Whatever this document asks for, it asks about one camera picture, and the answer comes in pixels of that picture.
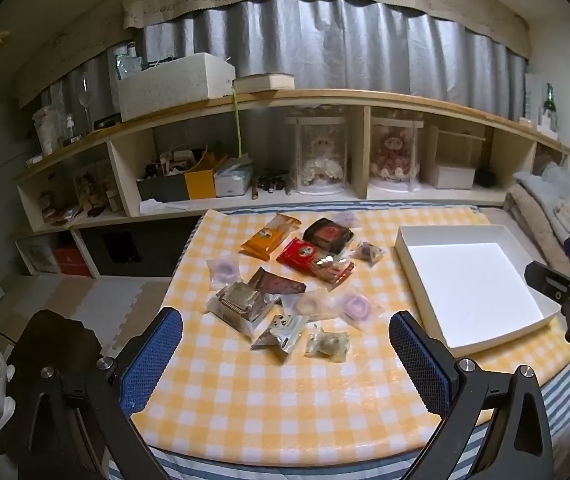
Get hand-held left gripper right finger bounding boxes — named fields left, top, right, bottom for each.
left=388, top=310, right=556, bottom=480

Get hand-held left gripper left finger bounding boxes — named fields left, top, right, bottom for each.
left=8, top=306, right=184, bottom=480

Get white cardboard box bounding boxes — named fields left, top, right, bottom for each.
left=395, top=225, right=562, bottom=358

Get pink donut packet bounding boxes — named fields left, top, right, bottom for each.
left=326, top=285, right=385, bottom=331

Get clear packet with green pastry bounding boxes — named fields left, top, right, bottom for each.
left=305, top=324, right=351, bottom=362

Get large clear wafer packet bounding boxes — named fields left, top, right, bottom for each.
left=206, top=280, right=282, bottom=338

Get purple donut packet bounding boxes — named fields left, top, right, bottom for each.
left=206, top=255, right=242, bottom=291
left=332, top=210, right=363, bottom=228

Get clear packet with brown pastry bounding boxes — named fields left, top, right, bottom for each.
left=351, top=240, right=387, bottom=265

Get beige donut packet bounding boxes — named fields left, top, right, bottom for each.
left=281, top=290, right=330, bottom=318

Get cow print cookie packet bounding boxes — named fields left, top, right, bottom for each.
left=251, top=312, right=310, bottom=356

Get brown snack packet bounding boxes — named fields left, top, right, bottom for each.
left=249, top=266, right=307, bottom=297

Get black packet with red circle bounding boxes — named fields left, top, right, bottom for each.
left=303, top=217, right=355, bottom=255

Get red cracker packet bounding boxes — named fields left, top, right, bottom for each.
left=276, top=237, right=355, bottom=287

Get orange cracker packet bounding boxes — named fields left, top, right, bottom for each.
left=240, top=212, right=302, bottom=261

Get beige fluffy blanket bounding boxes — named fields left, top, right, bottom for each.
left=505, top=180, right=570, bottom=286

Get pale blue blanket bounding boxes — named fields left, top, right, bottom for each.
left=515, top=160, right=570, bottom=201

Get red box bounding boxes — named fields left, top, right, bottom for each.
left=52, top=245, right=91, bottom=277

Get small white box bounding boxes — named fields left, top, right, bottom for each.
left=435, top=164, right=476, bottom=190

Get green glass bottle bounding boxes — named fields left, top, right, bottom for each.
left=542, top=82, right=558, bottom=128

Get crumpled white paper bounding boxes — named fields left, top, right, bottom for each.
left=139, top=199, right=191, bottom=216

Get white paper carton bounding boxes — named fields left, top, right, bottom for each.
left=524, top=72, right=546, bottom=121

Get small wooden rack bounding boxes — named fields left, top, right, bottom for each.
left=427, top=125, right=488, bottom=171

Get dark grey box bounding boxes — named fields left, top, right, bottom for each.
left=136, top=174, right=188, bottom=203

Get yellow cardboard box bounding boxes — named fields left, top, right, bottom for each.
left=184, top=152, right=228, bottom=201

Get assorted small figurines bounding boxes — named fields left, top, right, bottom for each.
left=38, top=160, right=121, bottom=226

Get pink doll in clear case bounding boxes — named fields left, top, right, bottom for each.
left=367, top=115, right=425, bottom=193

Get tissue box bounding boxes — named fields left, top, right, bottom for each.
left=213, top=157, right=255, bottom=198

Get pile of dark trinkets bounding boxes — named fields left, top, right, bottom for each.
left=256, top=170, right=288, bottom=196

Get white doll in clear case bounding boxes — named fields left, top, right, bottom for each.
left=285, top=112, right=350, bottom=196

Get clear plastic jar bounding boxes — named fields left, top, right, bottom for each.
left=32, top=105, right=62, bottom=157

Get white foam box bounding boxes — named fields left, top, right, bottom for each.
left=116, top=52, right=237, bottom=122

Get wine glass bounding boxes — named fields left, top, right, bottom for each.
left=78, top=71, right=95, bottom=136

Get wooden shelf unit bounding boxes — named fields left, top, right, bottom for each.
left=15, top=89, right=570, bottom=278

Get clear glass bottle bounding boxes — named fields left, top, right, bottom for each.
left=115, top=42, right=143, bottom=81

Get thick closed book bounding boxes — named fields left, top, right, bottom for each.
left=233, top=73, right=296, bottom=95

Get grey curtain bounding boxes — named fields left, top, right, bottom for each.
left=45, top=0, right=528, bottom=126

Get yellow-green strap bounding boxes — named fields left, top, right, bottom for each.
left=231, top=87, right=244, bottom=161

